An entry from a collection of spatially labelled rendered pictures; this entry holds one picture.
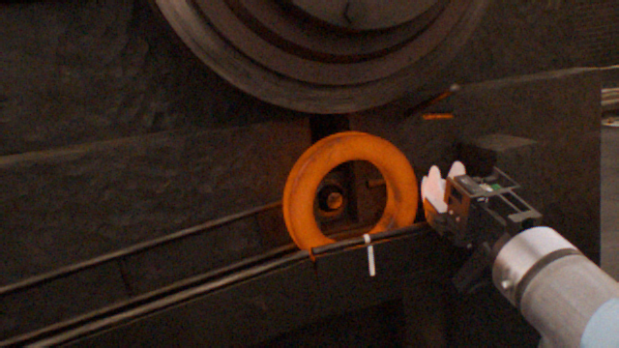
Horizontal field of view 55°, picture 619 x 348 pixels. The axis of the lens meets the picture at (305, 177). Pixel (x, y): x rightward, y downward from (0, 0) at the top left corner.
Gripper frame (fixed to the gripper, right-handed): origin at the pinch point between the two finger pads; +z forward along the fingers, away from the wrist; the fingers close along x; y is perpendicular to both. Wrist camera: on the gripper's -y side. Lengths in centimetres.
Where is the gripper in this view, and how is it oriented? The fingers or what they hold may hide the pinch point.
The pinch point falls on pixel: (430, 186)
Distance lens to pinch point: 86.0
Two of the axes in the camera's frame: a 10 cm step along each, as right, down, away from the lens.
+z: -3.4, -4.8, 8.1
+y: -0.1, -8.6, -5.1
